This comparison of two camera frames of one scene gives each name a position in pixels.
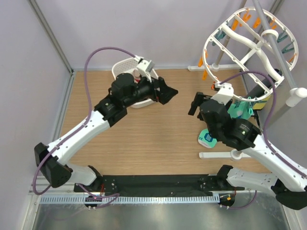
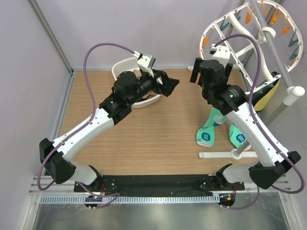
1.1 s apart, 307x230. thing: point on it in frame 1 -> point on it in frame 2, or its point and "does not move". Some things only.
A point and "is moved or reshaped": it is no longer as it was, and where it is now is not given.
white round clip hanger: (250, 53) is moved or reshaped
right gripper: (199, 97) -> (195, 71)
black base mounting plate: (193, 183) does not move
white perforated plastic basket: (126, 66) does not move
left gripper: (164, 92) -> (167, 85)
